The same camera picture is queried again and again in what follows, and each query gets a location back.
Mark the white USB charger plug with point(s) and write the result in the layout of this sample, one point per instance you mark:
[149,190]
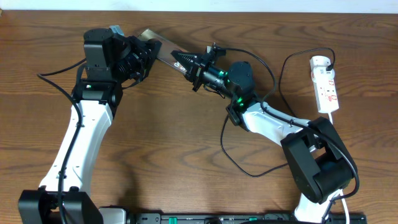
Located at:
[321,61]

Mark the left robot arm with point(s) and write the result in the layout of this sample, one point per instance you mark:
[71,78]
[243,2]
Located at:
[63,195]

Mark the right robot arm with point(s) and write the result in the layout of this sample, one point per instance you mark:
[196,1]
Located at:
[320,163]

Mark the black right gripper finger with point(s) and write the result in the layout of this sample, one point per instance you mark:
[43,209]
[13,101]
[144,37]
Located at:
[185,59]
[191,76]

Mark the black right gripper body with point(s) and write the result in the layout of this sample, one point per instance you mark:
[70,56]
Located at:
[211,76]

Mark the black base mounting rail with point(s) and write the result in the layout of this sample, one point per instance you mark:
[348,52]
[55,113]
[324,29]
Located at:
[248,218]

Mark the white power strip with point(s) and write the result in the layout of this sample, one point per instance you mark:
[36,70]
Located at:
[325,90]

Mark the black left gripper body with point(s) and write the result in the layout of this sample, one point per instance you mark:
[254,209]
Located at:
[134,61]

